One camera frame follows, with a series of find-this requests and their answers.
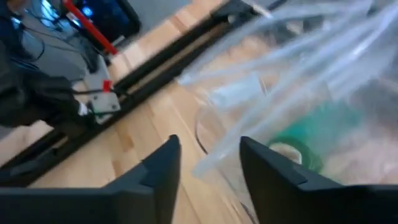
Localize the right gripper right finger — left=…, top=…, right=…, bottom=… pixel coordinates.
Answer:
left=239, top=136, right=398, bottom=224

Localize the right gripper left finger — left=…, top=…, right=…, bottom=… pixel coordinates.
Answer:
left=0, top=134, right=182, bottom=224

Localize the clear plastic bag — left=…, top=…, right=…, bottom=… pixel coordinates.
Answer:
left=177, top=0, right=398, bottom=187
left=273, top=74, right=398, bottom=187

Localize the clear plastic container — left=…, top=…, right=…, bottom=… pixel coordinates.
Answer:
left=194, top=102, right=259, bottom=224

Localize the black metal rig frame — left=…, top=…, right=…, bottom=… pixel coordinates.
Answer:
left=0, top=0, right=259, bottom=187

